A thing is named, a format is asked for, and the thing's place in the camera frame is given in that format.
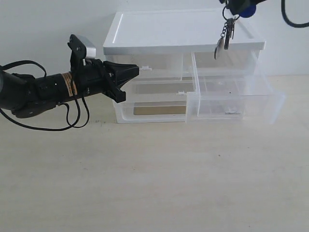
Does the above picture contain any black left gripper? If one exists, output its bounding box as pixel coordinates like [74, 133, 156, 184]
[69, 59, 140, 102]

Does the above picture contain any key bunch with blue tag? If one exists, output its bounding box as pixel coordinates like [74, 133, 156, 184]
[214, 0, 256, 60]

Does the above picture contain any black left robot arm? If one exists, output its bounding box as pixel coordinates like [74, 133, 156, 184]
[0, 59, 140, 118]

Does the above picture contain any white plastic drawer cabinet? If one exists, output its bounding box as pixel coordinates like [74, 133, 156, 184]
[103, 9, 265, 123]

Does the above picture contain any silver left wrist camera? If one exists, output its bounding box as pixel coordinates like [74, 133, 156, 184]
[68, 34, 97, 63]

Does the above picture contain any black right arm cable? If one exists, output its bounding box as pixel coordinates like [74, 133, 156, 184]
[281, 0, 309, 29]

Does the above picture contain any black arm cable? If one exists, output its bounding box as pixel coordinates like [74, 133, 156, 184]
[281, 0, 309, 29]
[0, 60, 89, 132]

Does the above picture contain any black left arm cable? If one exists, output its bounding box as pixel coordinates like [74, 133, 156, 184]
[0, 60, 89, 132]

